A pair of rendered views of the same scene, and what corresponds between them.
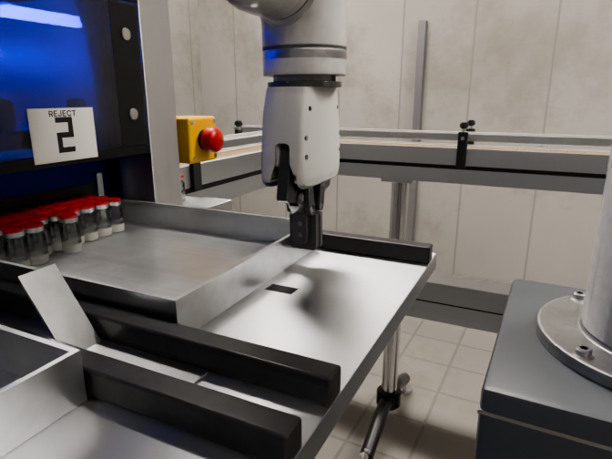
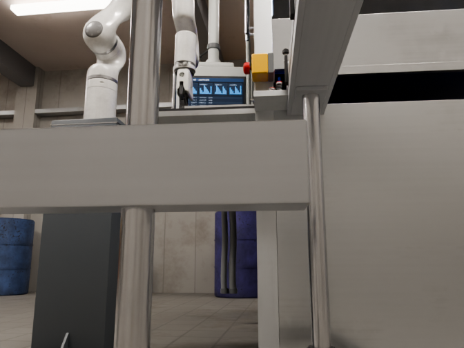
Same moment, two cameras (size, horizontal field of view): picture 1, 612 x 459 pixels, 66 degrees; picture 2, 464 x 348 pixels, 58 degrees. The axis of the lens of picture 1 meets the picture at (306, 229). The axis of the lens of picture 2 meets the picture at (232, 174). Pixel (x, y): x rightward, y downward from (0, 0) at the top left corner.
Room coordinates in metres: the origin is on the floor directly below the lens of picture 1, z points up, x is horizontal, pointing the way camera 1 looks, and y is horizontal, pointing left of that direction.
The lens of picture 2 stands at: (1.99, -0.36, 0.35)
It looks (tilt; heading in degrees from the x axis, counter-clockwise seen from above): 12 degrees up; 159
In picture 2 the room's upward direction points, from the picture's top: straight up
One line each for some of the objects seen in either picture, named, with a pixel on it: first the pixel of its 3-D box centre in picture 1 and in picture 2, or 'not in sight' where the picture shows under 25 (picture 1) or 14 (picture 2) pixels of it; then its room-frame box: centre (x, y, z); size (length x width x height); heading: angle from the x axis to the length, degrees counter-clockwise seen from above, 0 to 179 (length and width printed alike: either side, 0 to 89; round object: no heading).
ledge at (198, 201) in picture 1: (178, 208); (275, 100); (0.83, 0.23, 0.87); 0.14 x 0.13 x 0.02; 64
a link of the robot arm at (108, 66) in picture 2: not in sight; (107, 60); (0.32, -0.28, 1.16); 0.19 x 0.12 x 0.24; 153
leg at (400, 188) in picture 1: (393, 299); (139, 190); (1.35, -0.27, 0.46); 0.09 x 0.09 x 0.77; 64
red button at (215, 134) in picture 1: (209, 139); (248, 68); (0.78, 0.16, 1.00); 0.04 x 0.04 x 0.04; 64
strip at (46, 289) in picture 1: (109, 323); not in sight; (0.30, 0.14, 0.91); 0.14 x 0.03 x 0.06; 65
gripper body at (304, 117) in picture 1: (305, 129); (184, 83); (0.50, 0.00, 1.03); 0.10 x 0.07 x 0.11; 154
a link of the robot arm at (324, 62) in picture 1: (305, 66); (184, 68); (0.51, 0.00, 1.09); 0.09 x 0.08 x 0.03; 154
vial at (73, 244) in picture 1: (70, 233); not in sight; (0.55, 0.28, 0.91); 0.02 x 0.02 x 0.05
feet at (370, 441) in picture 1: (388, 407); not in sight; (1.35, -0.27, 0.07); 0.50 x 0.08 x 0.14; 154
